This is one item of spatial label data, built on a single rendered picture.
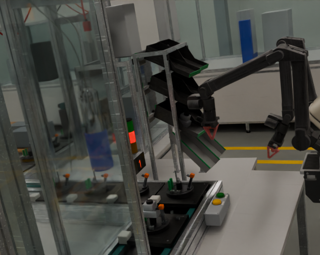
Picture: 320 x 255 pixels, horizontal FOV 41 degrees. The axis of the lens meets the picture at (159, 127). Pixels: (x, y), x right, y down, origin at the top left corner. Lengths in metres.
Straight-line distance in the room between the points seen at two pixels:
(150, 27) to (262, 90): 6.04
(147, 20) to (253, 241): 9.91
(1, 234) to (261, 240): 1.32
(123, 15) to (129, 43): 0.21
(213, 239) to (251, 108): 4.22
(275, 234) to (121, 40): 1.88
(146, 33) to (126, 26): 8.35
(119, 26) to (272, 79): 3.11
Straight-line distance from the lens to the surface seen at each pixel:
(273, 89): 5.91
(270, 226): 2.01
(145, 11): 11.49
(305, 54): 1.79
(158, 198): 2.10
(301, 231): 2.67
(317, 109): 2.00
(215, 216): 1.94
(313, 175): 2.08
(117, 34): 3.23
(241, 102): 6.05
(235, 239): 1.93
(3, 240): 0.81
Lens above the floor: 1.86
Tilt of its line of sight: 15 degrees down
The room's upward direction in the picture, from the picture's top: 9 degrees counter-clockwise
